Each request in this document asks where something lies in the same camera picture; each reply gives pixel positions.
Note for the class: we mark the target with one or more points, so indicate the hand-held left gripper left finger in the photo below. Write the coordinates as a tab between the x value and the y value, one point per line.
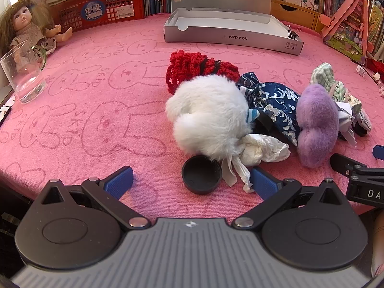
118	181

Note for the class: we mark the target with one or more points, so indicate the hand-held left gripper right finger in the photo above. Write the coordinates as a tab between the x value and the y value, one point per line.
265	184

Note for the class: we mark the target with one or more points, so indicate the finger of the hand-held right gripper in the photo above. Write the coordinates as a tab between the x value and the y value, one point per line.
379	151
343	165

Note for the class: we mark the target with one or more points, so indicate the white tissue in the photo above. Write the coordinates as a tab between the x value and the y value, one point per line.
264	150

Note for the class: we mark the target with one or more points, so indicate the purple fluffy heart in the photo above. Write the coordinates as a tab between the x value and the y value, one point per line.
316	123

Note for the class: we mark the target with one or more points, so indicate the black round lid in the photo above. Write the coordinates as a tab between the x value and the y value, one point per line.
201	175

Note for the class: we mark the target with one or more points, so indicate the blue patterned cloth pouch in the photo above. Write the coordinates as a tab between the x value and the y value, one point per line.
276	105

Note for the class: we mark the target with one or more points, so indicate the green checked scrunchie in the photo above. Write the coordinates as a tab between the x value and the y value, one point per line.
325	76

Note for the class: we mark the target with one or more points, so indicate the white fluffy plush toy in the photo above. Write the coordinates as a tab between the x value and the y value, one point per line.
207	114

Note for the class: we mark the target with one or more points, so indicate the red crocheted scrunchie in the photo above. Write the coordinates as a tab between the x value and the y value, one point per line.
186	64

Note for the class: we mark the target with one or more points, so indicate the grey cardboard box with lid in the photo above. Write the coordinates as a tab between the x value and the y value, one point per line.
234	37

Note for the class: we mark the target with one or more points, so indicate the person's right forearm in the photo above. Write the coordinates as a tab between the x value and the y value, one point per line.
378	246

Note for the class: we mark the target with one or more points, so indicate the pink rabbit printed blanket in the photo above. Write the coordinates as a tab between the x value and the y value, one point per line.
105	120

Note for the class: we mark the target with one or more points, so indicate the small white folded paper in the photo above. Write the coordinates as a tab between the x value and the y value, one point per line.
360	70
375	77

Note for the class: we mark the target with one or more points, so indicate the red woven item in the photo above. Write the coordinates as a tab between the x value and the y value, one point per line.
376	64

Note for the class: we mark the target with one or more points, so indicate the pink toy house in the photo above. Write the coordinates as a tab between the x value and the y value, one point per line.
348	33

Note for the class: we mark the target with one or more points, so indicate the shiny yellow plastic folder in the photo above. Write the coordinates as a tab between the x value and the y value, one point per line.
376	27

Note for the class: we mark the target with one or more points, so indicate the clear glass mug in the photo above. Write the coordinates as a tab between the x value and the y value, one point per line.
28	87

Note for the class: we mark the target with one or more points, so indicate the black binder clip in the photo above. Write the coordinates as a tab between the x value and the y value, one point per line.
294	32

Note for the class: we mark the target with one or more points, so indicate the wooden drawer organizer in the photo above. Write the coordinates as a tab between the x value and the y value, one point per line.
297	13

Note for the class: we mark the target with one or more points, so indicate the red plastic basket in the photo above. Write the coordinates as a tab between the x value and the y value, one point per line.
120	4

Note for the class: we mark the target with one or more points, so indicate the brown haired baby doll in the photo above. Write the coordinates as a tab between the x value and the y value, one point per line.
24	16

